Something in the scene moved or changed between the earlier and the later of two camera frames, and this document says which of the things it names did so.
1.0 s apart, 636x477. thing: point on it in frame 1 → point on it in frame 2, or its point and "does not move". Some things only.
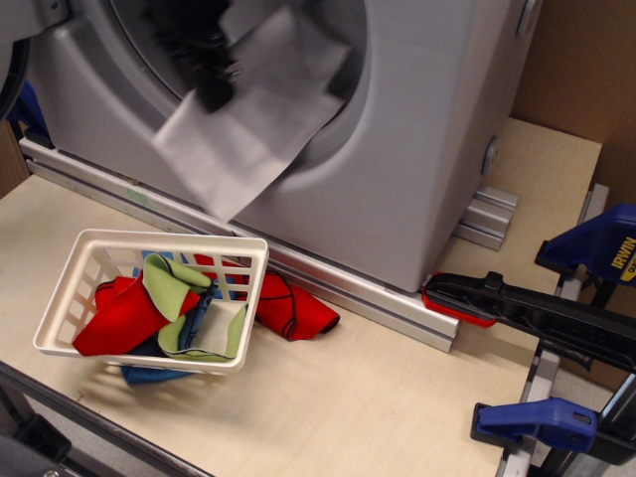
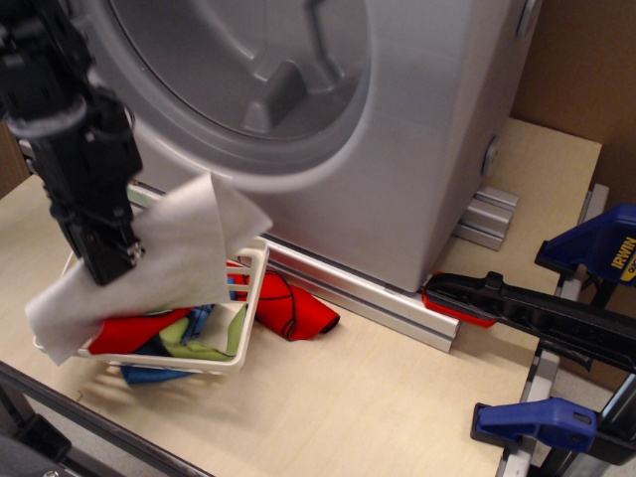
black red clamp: [578, 331] does not move
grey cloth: [281, 97] → [184, 243]
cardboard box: [579, 78] does not move
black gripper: [191, 34] → [87, 155]
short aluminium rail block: [486, 218] does not move
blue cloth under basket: [132, 375] does not move
